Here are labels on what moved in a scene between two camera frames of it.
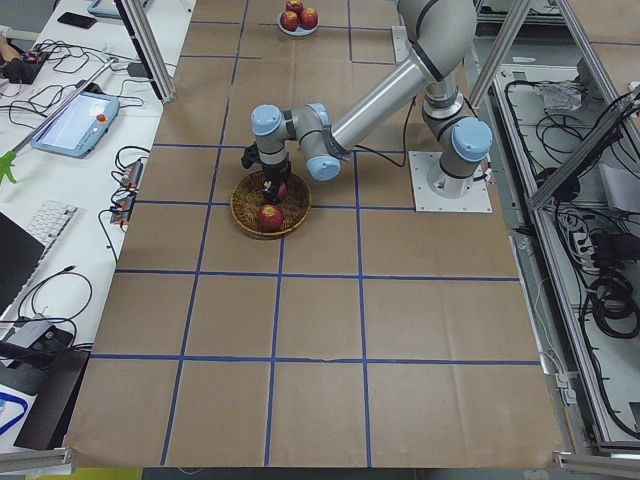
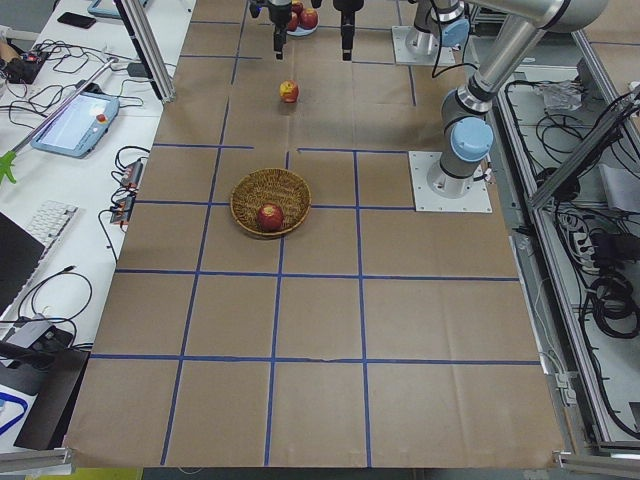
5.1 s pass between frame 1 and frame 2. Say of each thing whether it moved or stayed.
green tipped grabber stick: stayed
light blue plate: stayed
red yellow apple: moved
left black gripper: moved
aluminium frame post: stayed
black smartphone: stayed
